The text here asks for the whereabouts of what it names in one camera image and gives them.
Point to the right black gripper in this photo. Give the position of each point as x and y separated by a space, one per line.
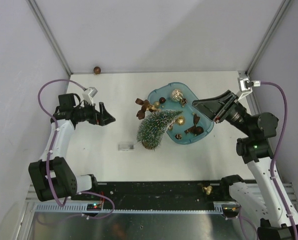
212 106

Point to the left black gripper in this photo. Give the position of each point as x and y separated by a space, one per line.
102 118

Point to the teal plastic tray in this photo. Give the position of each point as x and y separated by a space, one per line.
191 115

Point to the clear battery box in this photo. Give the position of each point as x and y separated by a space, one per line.
125 146

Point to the brown ribbon bow garland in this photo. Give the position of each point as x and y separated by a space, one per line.
145 106

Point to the brown matte bauble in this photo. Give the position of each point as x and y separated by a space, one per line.
97 70

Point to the small green christmas tree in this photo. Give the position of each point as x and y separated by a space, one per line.
153 127

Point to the small gold ornament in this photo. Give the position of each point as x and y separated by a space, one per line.
207 190

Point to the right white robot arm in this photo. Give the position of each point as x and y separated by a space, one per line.
274 214

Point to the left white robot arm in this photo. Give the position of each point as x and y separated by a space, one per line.
51 175

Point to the gold faceted bauble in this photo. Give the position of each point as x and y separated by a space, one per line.
180 120

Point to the large silver gold bauble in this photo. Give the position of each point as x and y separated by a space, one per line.
176 95

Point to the small frosted pine cone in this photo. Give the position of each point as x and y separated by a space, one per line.
178 136

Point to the small dark red bauble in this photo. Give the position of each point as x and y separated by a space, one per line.
162 100

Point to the small gold bauble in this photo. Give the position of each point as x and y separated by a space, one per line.
156 104

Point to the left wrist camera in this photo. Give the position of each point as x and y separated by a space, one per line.
88 95

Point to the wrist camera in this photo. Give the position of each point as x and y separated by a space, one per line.
246 86
88 95

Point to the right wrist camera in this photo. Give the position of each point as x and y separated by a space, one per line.
246 86

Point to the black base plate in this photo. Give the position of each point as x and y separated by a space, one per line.
164 195

